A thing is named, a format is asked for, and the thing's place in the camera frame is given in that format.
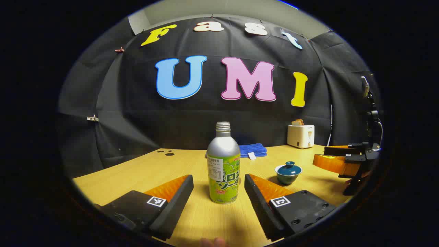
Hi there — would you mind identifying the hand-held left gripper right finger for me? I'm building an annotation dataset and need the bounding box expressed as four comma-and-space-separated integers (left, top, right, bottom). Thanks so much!
244, 174, 336, 242

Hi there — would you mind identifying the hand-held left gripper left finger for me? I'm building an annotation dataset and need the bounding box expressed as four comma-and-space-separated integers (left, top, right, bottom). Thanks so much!
93, 174, 194, 241

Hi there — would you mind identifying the teal ceramic teacup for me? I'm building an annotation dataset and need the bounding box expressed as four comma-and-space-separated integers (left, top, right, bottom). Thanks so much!
275, 170, 303, 185

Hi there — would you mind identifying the teal teacup lid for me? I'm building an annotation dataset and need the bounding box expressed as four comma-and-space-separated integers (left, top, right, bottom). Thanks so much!
275, 161, 302, 175

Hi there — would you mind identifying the silver green label water bottle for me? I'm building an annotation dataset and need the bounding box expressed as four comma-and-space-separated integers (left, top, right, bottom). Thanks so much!
206, 121, 241, 204

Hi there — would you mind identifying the white toaster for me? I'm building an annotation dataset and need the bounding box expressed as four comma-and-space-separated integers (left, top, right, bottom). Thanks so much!
287, 125, 315, 149

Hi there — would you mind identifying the blue folded towel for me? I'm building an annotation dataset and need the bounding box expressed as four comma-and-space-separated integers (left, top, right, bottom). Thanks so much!
238, 143, 268, 158

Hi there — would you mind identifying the black backdrop cloth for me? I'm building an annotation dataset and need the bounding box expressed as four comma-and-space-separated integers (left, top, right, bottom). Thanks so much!
57, 14, 383, 179

